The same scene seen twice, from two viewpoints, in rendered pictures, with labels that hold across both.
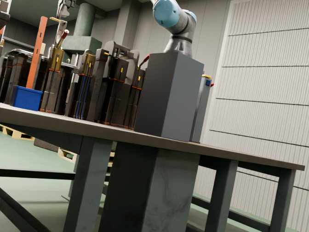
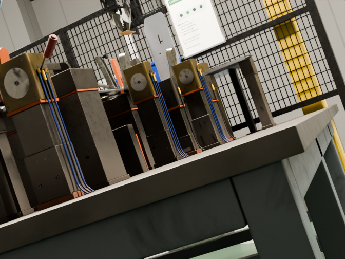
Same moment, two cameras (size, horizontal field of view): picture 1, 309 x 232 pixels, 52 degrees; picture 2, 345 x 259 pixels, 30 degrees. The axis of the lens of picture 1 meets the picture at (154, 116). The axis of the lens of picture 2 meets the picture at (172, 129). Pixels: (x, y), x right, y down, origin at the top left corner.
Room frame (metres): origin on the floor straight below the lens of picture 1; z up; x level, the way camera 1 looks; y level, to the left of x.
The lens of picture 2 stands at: (4.09, -0.63, 0.71)
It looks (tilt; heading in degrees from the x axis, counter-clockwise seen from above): 2 degrees up; 149
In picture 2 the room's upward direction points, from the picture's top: 19 degrees counter-clockwise
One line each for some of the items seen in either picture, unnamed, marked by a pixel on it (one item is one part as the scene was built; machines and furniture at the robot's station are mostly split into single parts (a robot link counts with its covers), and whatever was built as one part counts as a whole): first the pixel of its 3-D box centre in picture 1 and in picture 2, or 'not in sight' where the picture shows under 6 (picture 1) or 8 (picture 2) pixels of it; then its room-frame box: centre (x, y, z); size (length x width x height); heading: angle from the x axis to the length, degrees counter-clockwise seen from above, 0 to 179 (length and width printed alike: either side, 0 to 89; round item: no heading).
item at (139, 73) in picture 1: (132, 99); not in sight; (1.96, 0.16, 0.89); 0.12 x 0.07 x 0.38; 35
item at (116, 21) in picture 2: (64, 13); (116, 22); (1.86, 0.65, 1.30); 0.06 x 0.03 x 0.09; 124
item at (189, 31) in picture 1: (183, 26); not in sight; (1.56, -0.05, 1.27); 0.13 x 0.12 x 0.14; 147
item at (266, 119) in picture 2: (2, 80); (257, 93); (2.08, 1.03, 0.84); 0.05 x 0.05 x 0.29; 35
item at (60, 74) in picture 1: (52, 89); not in sight; (1.89, 0.64, 0.84); 0.12 x 0.05 x 0.29; 35
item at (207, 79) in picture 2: (20, 84); (212, 111); (1.98, 0.87, 0.84); 0.12 x 0.07 x 0.28; 35
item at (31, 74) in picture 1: (34, 62); (131, 113); (1.67, 0.69, 0.95); 0.03 x 0.01 x 0.50; 125
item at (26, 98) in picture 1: (25, 98); not in sight; (1.40, 0.58, 0.74); 0.11 x 0.10 x 0.09; 125
